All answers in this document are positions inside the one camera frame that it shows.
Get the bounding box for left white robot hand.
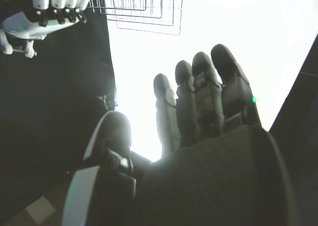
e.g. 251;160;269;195
61;44;299;226

